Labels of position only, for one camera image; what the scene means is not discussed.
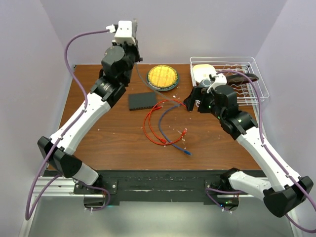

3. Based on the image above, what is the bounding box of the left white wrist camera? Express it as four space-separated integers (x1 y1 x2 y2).
106 19 138 45

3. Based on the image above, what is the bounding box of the grey ethernet cable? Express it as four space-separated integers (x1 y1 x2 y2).
134 61 182 104

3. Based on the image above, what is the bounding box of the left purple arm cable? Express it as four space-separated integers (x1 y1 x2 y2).
25 29 112 221

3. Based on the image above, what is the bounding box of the yellow round plate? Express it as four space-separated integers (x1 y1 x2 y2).
147 65 179 91

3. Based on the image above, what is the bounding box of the long red ethernet cable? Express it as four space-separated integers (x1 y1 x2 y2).
143 99 190 146

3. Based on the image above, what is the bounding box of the blue ethernet cable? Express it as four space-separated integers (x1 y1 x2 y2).
158 105 193 156

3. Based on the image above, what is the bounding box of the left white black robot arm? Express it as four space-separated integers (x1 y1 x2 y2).
38 42 142 194

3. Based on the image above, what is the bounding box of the dark brown plate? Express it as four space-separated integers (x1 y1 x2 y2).
226 73 259 86

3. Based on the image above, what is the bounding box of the black network switch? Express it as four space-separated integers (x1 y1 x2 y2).
128 92 157 111

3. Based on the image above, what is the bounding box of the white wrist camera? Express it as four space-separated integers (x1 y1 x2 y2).
106 19 138 45
206 73 227 93

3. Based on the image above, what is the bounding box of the cream plate in rack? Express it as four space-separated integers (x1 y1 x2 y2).
191 64 216 85

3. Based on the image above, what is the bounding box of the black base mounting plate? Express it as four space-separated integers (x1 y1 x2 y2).
73 170 249 207

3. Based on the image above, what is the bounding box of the grey mug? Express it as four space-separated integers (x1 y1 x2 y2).
198 79 212 88

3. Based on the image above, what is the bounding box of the short red ethernet cable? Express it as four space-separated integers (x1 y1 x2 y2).
147 105 167 144

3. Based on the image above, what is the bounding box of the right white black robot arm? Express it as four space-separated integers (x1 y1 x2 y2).
184 85 314 217

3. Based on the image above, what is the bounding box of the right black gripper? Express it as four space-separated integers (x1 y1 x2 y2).
183 85 225 120

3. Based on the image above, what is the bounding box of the aluminium frame rail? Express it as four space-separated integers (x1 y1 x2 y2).
20 170 302 237

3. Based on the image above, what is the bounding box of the white wire dish rack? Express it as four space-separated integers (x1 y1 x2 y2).
190 56 270 106

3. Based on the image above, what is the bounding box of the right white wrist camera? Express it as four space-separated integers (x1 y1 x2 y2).
206 73 227 93

